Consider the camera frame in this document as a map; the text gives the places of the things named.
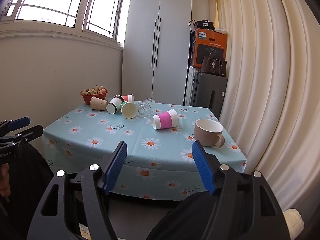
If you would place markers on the white framed window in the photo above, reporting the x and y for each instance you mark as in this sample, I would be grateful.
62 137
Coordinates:
45 2

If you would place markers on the cream curtain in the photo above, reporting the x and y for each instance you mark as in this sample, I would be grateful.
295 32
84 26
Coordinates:
270 80

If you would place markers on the person's leg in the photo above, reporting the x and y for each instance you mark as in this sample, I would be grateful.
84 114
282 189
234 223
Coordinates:
27 180
182 217

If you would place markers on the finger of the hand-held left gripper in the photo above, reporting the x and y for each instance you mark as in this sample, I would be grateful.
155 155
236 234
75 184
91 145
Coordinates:
33 131
18 123

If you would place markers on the tan paper cup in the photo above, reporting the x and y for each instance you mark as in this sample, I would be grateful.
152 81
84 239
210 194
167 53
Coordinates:
98 103

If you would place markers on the white black paper cup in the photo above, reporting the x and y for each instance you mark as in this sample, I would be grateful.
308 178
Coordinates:
114 105

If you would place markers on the person's left leg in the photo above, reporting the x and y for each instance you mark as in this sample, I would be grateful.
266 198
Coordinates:
27 180

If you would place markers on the green paper cup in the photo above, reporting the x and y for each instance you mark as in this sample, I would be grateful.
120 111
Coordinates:
128 110

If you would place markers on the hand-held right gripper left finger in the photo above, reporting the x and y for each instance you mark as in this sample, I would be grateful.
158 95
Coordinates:
116 166

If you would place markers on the white wardrobe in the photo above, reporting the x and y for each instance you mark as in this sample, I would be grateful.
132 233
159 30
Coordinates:
140 42

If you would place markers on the blue daisy tablecloth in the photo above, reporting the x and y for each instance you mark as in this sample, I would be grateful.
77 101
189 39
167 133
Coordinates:
100 132

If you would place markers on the clear glass cup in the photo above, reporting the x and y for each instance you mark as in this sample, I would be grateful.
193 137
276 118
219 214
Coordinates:
145 108

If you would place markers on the person's right leg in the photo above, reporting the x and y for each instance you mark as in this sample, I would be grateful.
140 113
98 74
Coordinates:
182 217

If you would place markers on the red paper cup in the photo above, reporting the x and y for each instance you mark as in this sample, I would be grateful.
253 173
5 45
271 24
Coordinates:
128 98

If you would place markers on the red bowl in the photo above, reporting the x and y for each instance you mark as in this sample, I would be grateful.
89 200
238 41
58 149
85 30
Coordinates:
93 99

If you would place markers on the beige ceramic mug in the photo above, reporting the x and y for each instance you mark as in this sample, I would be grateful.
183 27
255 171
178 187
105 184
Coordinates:
207 135

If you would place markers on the pile of brown fruits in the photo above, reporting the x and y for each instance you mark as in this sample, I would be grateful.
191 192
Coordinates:
96 90

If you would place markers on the white fluffy slipper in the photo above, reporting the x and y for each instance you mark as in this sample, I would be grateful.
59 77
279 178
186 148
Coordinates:
293 222

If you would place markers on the person's left hand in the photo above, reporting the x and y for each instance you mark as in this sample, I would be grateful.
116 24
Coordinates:
3 182

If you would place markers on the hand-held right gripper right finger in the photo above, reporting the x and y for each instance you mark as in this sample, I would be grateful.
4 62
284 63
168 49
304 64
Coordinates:
203 166

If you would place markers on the pink sleeve paper cup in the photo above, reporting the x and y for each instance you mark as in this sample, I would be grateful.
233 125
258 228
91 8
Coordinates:
165 120

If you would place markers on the black bag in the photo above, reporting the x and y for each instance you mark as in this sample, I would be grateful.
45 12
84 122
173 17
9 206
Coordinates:
205 24

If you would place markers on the grey suitcase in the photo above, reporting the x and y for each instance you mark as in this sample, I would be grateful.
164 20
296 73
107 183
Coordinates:
207 92

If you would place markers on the white suitcase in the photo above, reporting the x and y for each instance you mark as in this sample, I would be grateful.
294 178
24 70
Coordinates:
189 85

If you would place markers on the orange cardboard box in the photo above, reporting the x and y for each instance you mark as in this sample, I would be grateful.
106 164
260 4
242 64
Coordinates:
210 46

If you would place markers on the brown handbag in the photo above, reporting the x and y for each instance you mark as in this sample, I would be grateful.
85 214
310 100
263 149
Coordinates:
215 66

